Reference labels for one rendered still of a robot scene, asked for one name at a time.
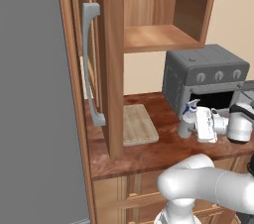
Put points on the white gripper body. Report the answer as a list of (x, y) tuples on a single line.
[(205, 125)]

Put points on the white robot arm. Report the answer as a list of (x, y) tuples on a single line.
[(205, 181)]

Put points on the grey spray bottle blue nozzle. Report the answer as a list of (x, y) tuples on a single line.
[(184, 129)]

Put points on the light wooden cutting board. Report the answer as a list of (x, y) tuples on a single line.
[(137, 125)]

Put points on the wooden cabinet door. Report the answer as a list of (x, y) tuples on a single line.
[(112, 69)]

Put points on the wooden base cabinet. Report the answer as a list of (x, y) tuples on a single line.
[(112, 195)]

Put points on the grey toaster oven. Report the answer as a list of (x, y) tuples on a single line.
[(205, 61)]

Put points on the wooden fridge side panel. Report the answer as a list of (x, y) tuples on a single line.
[(88, 185)]

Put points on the grey fridge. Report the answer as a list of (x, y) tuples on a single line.
[(33, 95)]

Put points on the wooden wall cabinet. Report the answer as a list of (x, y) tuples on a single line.
[(155, 36)]

